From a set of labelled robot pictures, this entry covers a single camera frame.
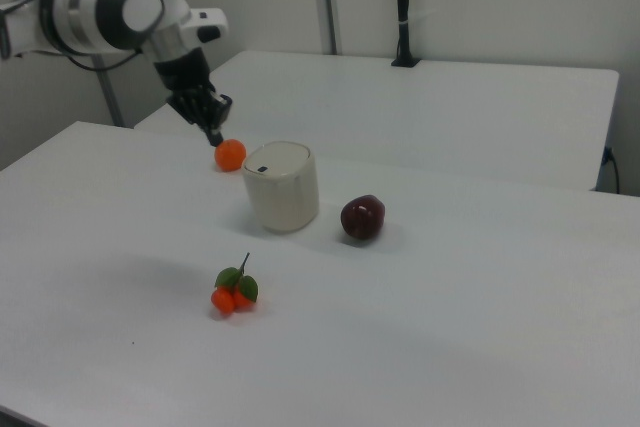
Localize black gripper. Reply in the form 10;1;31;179
153;48;235;147

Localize cream bin lid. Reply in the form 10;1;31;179
242;141;311;180

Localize cream plastic garbage bin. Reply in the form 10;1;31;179
241;146;321;234

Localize orange tangerine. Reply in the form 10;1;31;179
214;138;248;173

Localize small tangerines with leaves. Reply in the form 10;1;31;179
210;252;260;316

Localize black pole with base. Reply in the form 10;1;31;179
390;0;422;69

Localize black wall cable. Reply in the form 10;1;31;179
603;145;622;194

